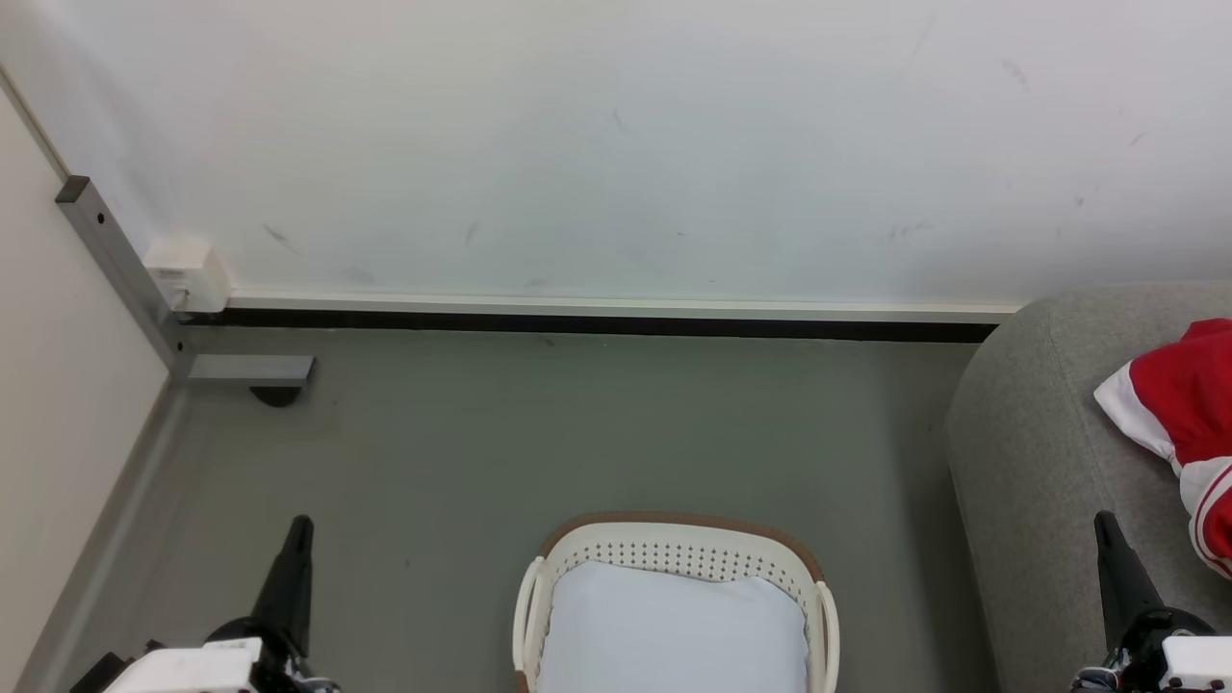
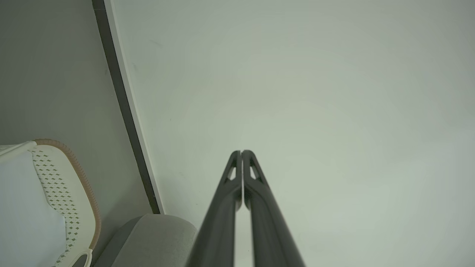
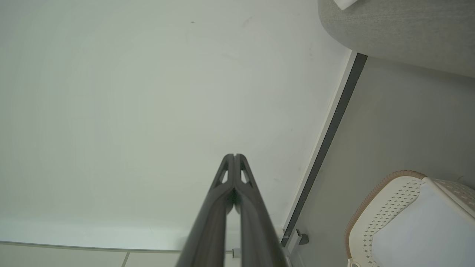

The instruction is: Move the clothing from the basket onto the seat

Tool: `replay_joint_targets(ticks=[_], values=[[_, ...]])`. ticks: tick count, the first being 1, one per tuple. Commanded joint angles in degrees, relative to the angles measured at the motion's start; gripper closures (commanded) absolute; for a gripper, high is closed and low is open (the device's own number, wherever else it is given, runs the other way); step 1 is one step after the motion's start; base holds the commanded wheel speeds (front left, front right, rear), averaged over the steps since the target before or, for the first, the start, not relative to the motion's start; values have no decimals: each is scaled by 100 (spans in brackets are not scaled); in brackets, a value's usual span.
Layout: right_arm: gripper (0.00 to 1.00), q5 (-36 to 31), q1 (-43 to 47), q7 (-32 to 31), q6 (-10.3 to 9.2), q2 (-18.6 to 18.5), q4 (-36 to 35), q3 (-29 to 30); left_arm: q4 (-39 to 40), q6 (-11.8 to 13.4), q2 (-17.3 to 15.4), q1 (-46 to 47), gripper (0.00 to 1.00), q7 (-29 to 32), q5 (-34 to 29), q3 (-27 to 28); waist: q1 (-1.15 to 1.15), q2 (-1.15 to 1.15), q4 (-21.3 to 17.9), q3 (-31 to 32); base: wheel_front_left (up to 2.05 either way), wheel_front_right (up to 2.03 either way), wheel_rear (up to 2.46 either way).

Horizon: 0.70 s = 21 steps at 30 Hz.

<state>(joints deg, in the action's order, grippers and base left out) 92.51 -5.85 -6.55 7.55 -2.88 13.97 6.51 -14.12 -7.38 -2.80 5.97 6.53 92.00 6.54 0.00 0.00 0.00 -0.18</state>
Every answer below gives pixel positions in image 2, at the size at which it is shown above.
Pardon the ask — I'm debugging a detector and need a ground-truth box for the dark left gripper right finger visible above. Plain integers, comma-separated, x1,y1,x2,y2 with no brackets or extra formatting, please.
242,149,306,267

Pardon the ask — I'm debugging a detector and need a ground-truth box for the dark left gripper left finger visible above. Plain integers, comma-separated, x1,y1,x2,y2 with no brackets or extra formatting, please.
185,150,243,267

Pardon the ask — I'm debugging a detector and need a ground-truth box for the white perforated basket brown rim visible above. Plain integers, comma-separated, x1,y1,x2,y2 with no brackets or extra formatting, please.
0,139,102,267

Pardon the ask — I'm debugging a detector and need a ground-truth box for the grey fabric sofa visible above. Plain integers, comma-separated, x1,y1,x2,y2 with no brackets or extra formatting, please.
92,214,198,267

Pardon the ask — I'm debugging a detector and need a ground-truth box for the white and black baseboard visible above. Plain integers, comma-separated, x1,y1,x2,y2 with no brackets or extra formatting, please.
91,0,166,215

